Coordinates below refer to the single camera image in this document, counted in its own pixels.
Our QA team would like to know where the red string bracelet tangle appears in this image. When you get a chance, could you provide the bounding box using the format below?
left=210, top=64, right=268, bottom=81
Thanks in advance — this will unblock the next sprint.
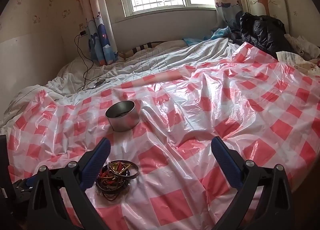
left=95, top=161, right=132, bottom=202

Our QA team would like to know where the gold bangle bracelet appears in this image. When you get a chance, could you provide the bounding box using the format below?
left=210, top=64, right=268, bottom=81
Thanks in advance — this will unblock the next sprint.
left=107, top=160, right=140, bottom=180

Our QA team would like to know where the red white checkered plastic sheet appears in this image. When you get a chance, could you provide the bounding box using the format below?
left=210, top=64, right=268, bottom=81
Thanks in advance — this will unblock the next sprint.
left=1, top=43, right=319, bottom=229

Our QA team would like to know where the round silver metal tin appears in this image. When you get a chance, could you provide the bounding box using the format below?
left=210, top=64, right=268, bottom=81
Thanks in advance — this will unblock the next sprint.
left=105, top=100, right=140, bottom=132

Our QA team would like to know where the white grid-lined bedsheet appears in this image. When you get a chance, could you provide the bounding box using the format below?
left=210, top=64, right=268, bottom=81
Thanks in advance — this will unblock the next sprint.
left=1, top=38, right=239, bottom=128

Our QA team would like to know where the small round grey device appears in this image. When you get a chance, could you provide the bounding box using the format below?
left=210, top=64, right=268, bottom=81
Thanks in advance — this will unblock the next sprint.
left=94, top=78, right=106, bottom=88

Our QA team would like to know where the crumpled printed paper bag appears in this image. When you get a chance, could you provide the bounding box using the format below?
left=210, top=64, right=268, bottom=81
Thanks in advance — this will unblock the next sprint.
left=276, top=34, right=320, bottom=76

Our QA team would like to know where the black puffer jacket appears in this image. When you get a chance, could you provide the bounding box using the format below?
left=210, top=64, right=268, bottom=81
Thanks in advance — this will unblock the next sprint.
left=240, top=13, right=294, bottom=59

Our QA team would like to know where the left cartoon print curtain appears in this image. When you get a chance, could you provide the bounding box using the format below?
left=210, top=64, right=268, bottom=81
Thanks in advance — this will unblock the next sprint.
left=77, top=0, right=118, bottom=66

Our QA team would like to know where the light blue plastic bag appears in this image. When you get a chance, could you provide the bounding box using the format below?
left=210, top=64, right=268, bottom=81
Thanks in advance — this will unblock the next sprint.
left=183, top=26, right=231, bottom=47

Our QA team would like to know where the striped pillow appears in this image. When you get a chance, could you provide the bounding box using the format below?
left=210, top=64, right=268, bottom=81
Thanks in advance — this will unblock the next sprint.
left=118, top=40, right=187, bottom=61

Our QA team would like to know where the black charger cable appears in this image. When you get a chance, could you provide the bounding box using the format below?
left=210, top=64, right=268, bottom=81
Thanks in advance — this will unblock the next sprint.
left=74, top=30, right=111, bottom=91

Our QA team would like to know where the wall power socket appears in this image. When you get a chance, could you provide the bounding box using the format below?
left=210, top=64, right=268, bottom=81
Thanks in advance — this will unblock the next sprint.
left=79, top=23, right=87, bottom=37

